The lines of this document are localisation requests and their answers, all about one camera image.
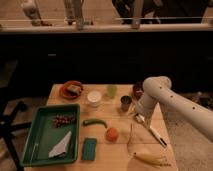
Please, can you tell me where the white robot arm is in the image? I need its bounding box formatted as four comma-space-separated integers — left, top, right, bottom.
135, 76, 213, 142

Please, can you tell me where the green plastic tray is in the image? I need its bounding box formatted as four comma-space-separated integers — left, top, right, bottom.
21, 104, 80, 167

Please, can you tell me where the green translucent cup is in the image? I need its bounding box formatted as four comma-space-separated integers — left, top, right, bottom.
106, 84, 117, 98

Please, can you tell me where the white round container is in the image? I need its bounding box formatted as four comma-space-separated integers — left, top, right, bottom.
87, 91, 102, 107

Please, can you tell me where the small metal cup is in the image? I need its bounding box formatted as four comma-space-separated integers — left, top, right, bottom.
120, 95, 132, 112

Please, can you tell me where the brown bread slice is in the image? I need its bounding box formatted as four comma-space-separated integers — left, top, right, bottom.
67, 85, 81, 94

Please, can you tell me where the dark red bowl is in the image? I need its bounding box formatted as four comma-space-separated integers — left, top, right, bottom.
133, 82, 143, 100

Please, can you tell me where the orange plate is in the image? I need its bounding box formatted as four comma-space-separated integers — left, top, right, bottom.
59, 80, 83, 99

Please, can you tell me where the orange fruit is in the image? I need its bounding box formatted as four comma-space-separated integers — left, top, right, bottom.
105, 127, 119, 142

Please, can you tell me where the bunch of red grapes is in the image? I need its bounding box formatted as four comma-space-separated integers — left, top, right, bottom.
53, 115, 75, 128

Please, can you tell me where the teal sponge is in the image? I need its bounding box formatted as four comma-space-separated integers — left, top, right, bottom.
81, 138, 97, 161

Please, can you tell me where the white folded napkin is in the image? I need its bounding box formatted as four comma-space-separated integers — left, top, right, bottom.
48, 131, 72, 158

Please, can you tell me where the black chair base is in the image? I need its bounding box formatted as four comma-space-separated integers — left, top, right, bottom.
0, 59, 33, 171

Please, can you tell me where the white handled ladle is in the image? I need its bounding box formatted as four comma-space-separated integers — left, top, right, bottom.
135, 113, 167, 148

